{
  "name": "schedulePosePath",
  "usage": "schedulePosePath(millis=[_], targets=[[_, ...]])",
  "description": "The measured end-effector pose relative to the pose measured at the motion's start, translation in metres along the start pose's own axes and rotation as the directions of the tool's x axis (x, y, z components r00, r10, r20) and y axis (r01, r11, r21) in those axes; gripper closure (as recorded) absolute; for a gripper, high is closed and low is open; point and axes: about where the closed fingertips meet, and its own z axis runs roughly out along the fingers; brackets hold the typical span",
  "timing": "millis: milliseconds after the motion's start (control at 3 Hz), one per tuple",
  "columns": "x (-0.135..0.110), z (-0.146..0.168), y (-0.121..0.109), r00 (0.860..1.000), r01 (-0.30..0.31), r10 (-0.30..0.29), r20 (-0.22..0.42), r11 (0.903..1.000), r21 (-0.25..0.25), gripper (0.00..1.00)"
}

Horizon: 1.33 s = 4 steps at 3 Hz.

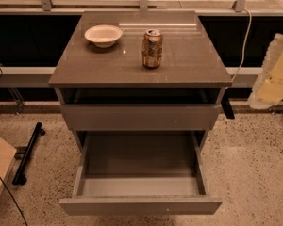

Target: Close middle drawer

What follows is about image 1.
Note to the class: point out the crumpled orange soda can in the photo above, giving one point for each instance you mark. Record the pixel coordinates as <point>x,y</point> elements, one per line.
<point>151,48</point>

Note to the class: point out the black metal bar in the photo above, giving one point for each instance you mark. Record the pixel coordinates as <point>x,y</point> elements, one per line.
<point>19,178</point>

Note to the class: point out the grey top drawer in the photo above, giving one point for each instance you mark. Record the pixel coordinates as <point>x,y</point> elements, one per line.
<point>87,109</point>

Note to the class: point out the yellow translucent gripper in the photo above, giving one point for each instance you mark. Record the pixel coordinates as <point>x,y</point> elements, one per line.
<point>274,75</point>

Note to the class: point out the white bowl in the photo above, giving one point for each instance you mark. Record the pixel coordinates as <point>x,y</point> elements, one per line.
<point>103,36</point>

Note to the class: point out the grey drawer cabinet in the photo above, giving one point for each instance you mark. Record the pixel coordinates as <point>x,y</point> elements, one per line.
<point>189,59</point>

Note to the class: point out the grey drawer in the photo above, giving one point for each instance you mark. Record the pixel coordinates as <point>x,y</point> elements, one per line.
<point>87,109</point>
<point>147,173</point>

